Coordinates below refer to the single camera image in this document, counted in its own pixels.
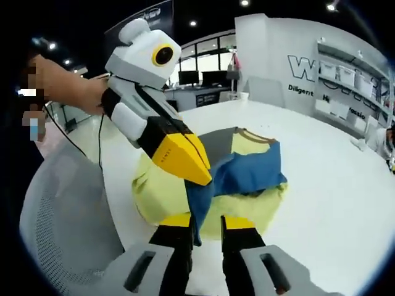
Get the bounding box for white mesh office chair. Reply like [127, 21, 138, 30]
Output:
[18, 132, 133, 278]

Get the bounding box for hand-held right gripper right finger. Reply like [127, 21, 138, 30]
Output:
[220, 215, 313, 296]

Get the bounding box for person's left hand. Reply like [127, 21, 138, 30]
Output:
[77, 77, 109, 117]

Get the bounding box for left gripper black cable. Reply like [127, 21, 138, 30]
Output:
[45, 103, 106, 175]

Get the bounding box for black computer monitor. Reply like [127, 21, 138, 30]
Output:
[178, 70, 200, 86]
[202, 70, 229, 88]

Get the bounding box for grey metal storage shelf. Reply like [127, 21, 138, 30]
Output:
[314, 38, 395, 130]

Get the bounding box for ceiling spot lights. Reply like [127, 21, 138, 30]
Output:
[49, 0, 337, 65]

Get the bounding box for yellow blue grey garment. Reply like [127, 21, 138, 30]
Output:
[131, 126, 289, 246]

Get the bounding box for row of white storage bins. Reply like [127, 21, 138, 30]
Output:
[335, 64, 379, 96]

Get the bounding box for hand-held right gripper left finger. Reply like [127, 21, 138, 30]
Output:
[104, 213, 194, 296]

